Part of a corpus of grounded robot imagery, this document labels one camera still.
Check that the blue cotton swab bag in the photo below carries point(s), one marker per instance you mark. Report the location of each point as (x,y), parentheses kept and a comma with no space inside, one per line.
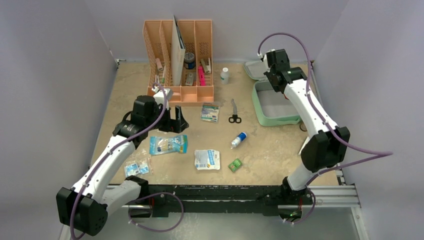
(166,145)

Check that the black handled scissors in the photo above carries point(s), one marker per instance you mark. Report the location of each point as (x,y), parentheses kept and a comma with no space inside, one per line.
(234,118)

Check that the peach desk organizer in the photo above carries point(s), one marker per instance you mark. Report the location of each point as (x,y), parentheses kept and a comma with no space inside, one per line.
(197,35)

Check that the white gauze dressing packet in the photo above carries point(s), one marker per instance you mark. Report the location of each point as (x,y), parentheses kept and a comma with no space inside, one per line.
(208,159)

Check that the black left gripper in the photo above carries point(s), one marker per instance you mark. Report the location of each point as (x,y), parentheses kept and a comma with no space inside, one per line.
(177,124)

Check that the small white bottle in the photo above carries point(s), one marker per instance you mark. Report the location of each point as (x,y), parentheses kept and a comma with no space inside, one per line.
(224,76)

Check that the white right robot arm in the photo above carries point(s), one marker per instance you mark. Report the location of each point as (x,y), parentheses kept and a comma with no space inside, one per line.
(324,149)

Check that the pink item in organizer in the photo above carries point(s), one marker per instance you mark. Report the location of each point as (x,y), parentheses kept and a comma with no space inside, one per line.
(201,75)

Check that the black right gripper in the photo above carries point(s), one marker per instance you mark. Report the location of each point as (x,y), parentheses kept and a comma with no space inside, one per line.
(273,77)

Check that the small grey box organizer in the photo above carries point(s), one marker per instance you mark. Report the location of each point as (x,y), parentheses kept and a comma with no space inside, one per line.
(190,77)

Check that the brown bottle orange cap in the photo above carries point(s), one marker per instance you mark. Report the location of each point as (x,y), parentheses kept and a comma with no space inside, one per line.
(303,127)

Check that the clear bag blue packets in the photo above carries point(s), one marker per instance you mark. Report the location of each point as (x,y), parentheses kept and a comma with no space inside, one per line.
(137,168)

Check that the pink tube in organizer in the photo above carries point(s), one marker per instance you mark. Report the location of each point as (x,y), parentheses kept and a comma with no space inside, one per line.
(159,66)

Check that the white board in organizer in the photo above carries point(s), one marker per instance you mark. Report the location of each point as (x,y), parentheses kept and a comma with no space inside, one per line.
(177,54)

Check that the small green medicine box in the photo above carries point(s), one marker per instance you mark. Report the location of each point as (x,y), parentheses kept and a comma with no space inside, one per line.
(235,165)

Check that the dark round jar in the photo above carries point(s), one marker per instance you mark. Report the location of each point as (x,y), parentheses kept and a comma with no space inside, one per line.
(189,60)

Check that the grey stapler in organizer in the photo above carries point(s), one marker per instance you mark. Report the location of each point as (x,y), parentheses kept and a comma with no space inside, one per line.
(206,64)

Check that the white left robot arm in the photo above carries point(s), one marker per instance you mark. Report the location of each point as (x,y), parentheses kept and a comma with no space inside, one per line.
(86,206)

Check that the mint green case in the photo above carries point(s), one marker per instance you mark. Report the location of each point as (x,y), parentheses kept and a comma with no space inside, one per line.
(271,108)

